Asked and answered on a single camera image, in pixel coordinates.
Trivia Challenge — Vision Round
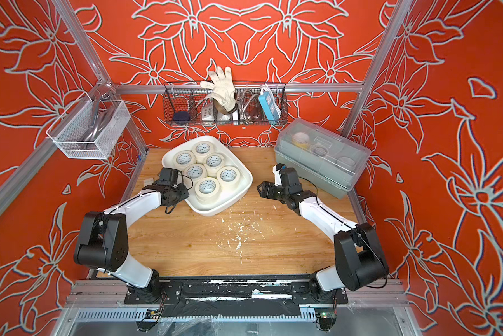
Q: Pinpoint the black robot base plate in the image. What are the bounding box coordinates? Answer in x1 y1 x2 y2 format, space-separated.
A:
124 274 348 318

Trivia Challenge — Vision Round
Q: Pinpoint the small clear plastic box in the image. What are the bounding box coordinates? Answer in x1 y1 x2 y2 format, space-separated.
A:
143 178 154 187

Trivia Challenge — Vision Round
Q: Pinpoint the grey lidded plastic box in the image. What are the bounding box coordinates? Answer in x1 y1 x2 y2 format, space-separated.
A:
275 118 370 199

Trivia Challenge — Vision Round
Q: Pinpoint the white mesh wall basket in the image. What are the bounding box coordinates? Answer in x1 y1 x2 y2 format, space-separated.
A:
46 93 131 160

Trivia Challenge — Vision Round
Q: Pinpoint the masking tape roll six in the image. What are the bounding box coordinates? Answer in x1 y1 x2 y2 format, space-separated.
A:
217 166 241 191

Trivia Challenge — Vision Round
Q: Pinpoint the masking tape roll five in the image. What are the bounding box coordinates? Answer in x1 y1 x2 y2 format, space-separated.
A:
194 177 222 204

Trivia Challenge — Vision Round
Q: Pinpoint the masking tape roll two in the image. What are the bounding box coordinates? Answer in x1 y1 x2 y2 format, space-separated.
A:
191 141 216 162

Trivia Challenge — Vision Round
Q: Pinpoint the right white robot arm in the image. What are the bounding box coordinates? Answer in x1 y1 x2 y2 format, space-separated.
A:
257 164 389 291

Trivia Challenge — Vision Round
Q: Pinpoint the blue white device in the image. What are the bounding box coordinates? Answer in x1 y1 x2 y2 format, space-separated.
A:
258 85 282 121

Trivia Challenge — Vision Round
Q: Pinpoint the masking tape roll three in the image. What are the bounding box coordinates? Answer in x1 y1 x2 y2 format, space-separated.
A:
183 163 208 187

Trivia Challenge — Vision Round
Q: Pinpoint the black wire wall basket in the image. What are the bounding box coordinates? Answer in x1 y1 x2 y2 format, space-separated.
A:
163 81 289 126

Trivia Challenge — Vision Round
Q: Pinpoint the white work glove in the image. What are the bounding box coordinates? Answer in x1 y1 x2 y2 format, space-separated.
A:
200 67 236 113

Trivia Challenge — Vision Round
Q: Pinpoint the dark blue round container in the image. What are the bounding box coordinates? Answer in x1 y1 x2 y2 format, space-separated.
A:
172 111 191 125

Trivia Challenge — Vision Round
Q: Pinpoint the masking tape roll four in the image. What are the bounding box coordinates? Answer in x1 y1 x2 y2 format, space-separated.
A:
203 153 226 178

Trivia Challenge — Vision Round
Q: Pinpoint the masking tape roll one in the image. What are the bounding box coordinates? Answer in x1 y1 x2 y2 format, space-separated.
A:
173 151 196 170

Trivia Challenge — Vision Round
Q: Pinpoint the white plastic storage tray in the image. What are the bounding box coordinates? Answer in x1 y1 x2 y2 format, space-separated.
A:
161 136 253 216

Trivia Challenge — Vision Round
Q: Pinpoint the white power strip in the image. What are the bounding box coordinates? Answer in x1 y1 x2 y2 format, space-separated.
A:
201 103 215 124

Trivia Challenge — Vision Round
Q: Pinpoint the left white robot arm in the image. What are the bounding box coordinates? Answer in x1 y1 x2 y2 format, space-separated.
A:
73 168 189 297

